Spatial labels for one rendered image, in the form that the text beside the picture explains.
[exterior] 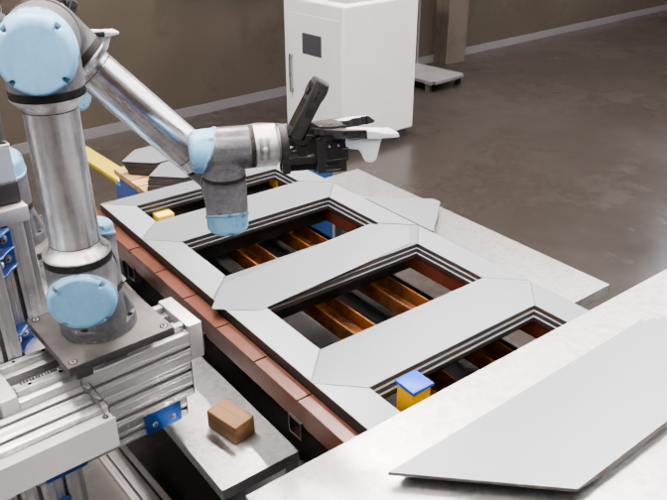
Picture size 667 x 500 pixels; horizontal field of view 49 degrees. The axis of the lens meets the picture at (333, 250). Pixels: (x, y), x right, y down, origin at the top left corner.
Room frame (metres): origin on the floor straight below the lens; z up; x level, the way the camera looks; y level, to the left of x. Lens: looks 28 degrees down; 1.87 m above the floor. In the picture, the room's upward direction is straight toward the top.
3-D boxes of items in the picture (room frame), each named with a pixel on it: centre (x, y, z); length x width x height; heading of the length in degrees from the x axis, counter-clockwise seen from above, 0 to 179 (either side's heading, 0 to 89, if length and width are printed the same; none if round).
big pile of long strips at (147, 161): (2.85, 0.44, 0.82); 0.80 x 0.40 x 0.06; 127
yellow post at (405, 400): (1.27, -0.17, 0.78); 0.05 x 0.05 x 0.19; 37
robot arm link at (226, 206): (1.22, 0.19, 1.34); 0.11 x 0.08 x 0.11; 14
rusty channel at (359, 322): (1.87, 0.04, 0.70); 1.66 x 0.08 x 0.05; 37
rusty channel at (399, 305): (2.00, -0.13, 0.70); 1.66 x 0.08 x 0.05; 37
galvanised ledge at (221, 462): (1.73, 0.55, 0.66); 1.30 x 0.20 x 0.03; 37
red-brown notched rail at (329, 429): (1.65, 0.34, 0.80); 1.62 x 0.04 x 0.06; 37
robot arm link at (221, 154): (1.20, 0.19, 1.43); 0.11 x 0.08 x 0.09; 104
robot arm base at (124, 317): (1.27, 0.48, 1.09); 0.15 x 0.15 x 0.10
